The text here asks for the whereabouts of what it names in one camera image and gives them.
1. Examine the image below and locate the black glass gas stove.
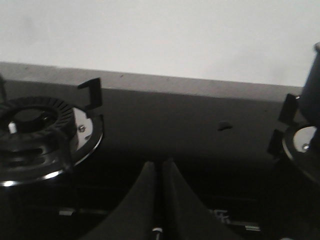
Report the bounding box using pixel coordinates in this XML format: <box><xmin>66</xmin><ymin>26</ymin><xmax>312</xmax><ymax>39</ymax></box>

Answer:
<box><xmin>0</xmin><ymin>81</ymin><xmax>320</xmax><ymax>240</ymax></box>

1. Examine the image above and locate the gas burner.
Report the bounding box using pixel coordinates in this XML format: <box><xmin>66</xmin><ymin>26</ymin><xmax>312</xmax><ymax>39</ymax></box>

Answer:
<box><xmin>0</xmin><ymin>78</ymin><xmax>104</xmax><ymax>188</ymax></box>
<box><xmin>267</xmin><ymin>94</ymin><xmax>320</xmax><ymax>185</ymax></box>

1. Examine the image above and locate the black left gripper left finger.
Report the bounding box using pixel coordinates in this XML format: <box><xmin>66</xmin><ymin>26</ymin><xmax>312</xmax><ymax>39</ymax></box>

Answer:
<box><xmin>81</xmin><ymin>162</ymin><xmax>156</xmax><ymax>240</ymax></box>

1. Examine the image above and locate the left gas burner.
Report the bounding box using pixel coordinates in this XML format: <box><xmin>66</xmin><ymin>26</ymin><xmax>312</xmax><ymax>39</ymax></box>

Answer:
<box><xmin>0</xmin><ymin>78</ymin><xmax>104</xmax><ymax>188</ymax></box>

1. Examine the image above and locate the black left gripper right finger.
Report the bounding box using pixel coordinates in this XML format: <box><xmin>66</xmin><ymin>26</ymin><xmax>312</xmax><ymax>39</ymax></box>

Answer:
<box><xmin>162</xmin><ymin>159</ymin><xmax>238</xmax><ymax>240</ymax></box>

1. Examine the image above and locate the right gas burner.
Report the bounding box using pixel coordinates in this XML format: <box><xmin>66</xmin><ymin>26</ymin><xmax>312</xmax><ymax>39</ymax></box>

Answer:
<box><xmin>267</xmin><ymin>94</ymin><xmax>320</xmax><ymax>185</ymax></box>

